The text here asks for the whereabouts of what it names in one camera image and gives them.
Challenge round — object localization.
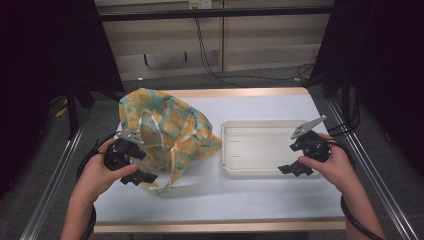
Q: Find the hand-held gripper black cable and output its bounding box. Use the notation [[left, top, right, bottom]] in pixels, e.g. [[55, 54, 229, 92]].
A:
[[324, 139, 386, 240], [75, 132, 119, 240]]

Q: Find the black metal stand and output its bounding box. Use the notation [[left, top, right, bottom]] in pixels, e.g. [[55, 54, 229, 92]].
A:
[[65, 83, 98, 141]]

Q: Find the orange-print teal cloth bag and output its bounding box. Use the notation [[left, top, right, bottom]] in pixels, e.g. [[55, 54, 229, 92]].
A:
[[118, 87, 223, 198]]

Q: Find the white plastic tray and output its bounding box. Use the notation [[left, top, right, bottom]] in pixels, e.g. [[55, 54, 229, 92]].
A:
[[219, 119, 318, 177]]

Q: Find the person's left hand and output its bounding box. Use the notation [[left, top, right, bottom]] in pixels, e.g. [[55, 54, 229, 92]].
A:
[[76, 145, 139, 202]]

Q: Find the bundle of black floor cables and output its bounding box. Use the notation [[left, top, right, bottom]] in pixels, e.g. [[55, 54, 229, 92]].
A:
[[328, 76, 362, 138]]

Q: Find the black horizontal metal bar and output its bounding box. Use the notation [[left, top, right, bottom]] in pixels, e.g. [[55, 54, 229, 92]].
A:
[[98, 5, 334, 23]]

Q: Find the left hand-held gripper black cable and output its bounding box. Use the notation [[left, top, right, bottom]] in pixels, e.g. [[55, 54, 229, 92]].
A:
[[75, 132, 119, 240]]

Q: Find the black wall cable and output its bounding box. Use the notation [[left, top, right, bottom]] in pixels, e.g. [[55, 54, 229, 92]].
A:
[[194, 16, 316, 88]]

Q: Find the aluminium floor rail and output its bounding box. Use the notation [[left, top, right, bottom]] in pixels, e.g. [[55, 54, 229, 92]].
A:
[[326, 98, 419, 240], [19, 123, 90, 240]]

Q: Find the person's right hand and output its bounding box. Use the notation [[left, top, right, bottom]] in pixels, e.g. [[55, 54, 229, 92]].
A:
[[298, 133, 357, 195]]

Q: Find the white wall socket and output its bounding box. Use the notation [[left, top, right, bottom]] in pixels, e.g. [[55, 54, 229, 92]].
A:
[[188, 0, 213, 10]]

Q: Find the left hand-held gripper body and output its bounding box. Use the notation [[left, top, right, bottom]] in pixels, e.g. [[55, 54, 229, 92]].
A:
[[103, 130, 145, 172]]

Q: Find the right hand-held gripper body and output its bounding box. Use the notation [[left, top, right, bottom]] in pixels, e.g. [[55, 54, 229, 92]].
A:
[[290, 115, 332, 163]]

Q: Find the right hand-held gripper black cable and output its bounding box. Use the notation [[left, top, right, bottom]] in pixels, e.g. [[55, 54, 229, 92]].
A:
[[324, 139, 386, 240]]

